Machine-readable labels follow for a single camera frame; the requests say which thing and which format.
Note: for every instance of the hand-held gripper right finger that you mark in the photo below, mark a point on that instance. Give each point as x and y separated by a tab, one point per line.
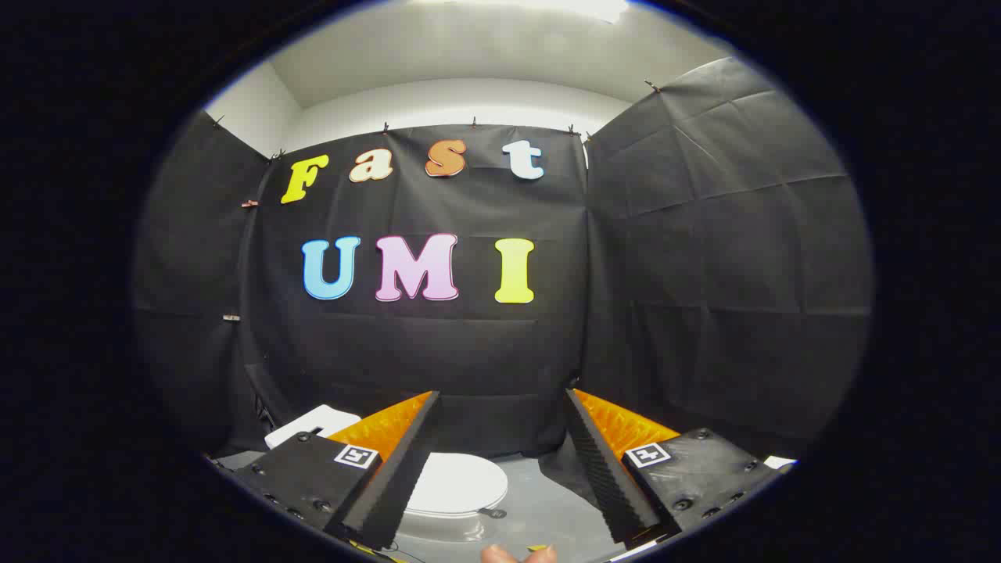
598	469

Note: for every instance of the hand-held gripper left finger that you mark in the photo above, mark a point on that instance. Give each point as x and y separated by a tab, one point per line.
407	469

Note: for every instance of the white toilet tank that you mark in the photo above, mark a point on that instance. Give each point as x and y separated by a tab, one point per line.
309	426

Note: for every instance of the black backdrop cloth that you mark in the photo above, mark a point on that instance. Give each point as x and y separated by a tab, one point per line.
469	344

